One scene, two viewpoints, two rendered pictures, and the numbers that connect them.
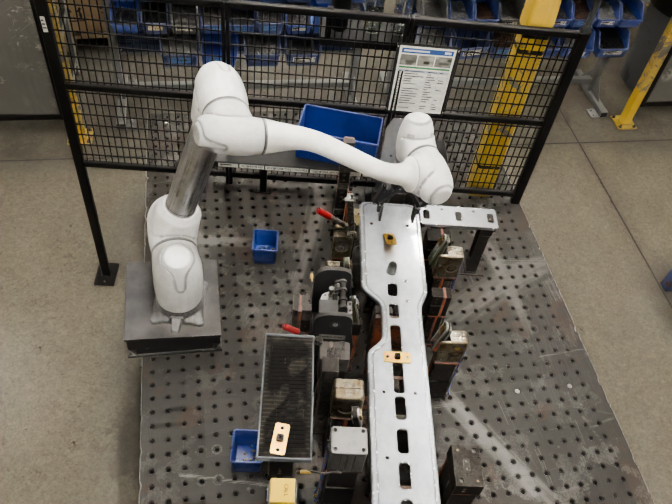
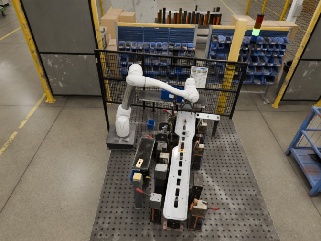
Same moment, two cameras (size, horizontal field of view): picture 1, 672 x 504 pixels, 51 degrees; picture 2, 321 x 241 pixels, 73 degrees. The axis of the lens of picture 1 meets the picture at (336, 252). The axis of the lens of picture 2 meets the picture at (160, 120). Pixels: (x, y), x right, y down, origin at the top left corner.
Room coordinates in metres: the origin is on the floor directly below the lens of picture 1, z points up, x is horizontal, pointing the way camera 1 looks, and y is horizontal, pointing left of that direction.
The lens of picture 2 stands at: (-0.33, -0.39, 2.62)
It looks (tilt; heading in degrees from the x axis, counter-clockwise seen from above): 39 degrees down; 14
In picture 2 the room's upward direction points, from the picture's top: 2 degrees clockwise
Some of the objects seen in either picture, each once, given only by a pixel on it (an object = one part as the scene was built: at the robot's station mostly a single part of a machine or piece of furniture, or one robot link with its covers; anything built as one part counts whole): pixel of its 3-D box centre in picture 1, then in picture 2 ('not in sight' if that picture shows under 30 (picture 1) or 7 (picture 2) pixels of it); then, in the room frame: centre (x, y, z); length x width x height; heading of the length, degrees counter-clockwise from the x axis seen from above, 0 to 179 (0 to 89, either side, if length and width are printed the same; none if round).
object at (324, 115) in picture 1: (339, 137); (174, 93); (2.05, 0.05, 1.09); 0.30 x 0.17 x 0.13; 87
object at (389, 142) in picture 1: (396, 156); (188, 97); (1.90, -0.16, 1.17); 0.12 x 0.01 x 0.34; 97
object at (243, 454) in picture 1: (247, 451); (135, 176); (0.92, 0.18, 0.74); 0.11 x 0.10 x 0.09; 7
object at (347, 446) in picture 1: (340, 471); (160, 180); (0.83, -0.11, 0.90); 0.13 x 0.10 x 0.41; 97
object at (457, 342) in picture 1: (442, 365); (197, 157); (1.26, -0.40, 0.87); 0.12 x 0.09 x 0.35; 97
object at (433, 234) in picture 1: (431, 259); (199, 129); (1.74, -0.36, 0.84); 0.11 x 0.10 x 0.28; 97
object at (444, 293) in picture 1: (433, 316); (197, 144); (1.47, -0.37, 0.84); 0.11 x 0.08 x 0.29; 97
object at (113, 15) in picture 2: not in sight; (122, 32); (5.73, 2.44, 0.52); 1.20 x 0.80 x 1.05; 13
